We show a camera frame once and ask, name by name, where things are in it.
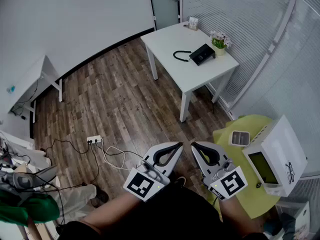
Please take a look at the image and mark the pink flowers in pot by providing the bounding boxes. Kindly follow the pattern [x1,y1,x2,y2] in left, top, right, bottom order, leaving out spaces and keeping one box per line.
[209,30,233,57]

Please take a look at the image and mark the white cabinet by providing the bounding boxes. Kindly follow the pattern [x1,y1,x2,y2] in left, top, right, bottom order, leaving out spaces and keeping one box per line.
[274,199,311,240]

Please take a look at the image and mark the white power strip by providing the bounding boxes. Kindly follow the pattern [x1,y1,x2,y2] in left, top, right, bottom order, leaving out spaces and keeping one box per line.
[86,135,103,145]

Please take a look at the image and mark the white square table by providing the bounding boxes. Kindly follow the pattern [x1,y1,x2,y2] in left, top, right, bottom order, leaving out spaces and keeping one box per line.
[139,21,240,123]

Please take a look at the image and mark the wooden stand with white cards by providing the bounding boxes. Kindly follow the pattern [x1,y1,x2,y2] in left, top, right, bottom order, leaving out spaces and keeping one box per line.
[188,16,199,32]

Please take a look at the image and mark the person's dark shoe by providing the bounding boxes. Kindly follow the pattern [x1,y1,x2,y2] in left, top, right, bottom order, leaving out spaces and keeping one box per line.
[172,175,187,188]

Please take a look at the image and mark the white cable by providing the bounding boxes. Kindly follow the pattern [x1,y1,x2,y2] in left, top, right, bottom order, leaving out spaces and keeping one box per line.
[101,138,127,170]

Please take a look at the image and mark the green round table cloth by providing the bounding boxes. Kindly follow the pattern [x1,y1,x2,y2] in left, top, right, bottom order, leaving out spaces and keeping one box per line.
[212,113,283,220]

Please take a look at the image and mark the black desk telephone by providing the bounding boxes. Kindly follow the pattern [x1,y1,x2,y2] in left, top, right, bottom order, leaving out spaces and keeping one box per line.
[192,46,216,66]

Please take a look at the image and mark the grey equipment with cables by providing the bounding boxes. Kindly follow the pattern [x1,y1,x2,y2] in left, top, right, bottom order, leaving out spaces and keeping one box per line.
[0,131,60,200]

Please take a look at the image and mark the white slatted blinds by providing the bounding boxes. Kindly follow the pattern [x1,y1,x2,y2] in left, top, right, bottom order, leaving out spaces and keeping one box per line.
[181,0,320,115]

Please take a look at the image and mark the white two-slot holder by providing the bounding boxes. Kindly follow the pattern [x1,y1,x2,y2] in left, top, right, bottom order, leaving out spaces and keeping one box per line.
[231,130,251,147]

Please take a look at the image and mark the person's black clothing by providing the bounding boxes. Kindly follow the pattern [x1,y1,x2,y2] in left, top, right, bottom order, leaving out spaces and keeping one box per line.
[57,178,268,240]

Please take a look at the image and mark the person's left forearm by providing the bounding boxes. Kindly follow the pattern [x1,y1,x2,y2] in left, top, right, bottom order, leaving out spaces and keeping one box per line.
[79,191,146,235]

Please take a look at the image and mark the white microwave oven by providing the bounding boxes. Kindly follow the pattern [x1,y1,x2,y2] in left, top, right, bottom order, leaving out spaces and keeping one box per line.
[241,114,309,198]

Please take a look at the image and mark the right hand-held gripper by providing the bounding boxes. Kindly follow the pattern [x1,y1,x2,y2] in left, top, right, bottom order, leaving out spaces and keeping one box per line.
[190,141,249,201]

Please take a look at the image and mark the frosted glass door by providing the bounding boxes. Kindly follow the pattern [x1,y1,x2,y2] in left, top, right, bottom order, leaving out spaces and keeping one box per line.
[148,0,180,31]

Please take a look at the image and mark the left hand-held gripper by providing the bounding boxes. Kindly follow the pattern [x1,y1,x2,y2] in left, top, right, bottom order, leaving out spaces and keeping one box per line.
[122,141,184,203]

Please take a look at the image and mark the person's right forearm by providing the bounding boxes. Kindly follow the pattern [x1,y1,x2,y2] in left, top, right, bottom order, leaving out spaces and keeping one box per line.
[217,196,263,235]

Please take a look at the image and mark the white side table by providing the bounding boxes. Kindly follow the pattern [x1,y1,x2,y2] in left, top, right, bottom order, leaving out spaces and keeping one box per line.
[7,55,63,124]

